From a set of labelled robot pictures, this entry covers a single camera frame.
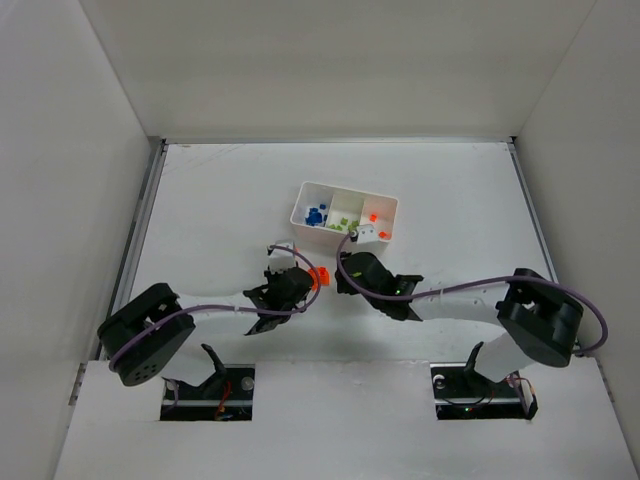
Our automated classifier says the large orange round lego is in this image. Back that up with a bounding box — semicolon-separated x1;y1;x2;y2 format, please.
308;267;331;291

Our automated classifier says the large blue arch lego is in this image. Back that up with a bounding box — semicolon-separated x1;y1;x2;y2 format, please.
305;207;327;227

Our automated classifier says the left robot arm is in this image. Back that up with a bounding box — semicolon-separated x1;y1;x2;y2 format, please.
97;267;314;387

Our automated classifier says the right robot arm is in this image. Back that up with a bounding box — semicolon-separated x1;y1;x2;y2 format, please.
335;252;584;383

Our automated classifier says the white three-compartment container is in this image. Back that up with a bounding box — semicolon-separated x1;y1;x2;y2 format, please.
290;181;399;254

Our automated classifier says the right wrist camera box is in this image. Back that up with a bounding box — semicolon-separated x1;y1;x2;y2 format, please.
350;224;380;245

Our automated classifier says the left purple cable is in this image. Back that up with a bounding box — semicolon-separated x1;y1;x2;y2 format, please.
108;244;322;371

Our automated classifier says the purple cable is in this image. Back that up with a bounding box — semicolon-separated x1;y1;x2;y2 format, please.
108;244;322;371
335;232;610;355

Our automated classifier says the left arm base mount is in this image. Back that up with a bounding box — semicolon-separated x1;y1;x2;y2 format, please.
159;344;256;423

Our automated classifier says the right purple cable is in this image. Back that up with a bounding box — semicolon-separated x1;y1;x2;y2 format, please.
335;232;610;355

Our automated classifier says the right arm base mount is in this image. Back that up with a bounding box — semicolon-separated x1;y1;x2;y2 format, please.
430;342;539;421

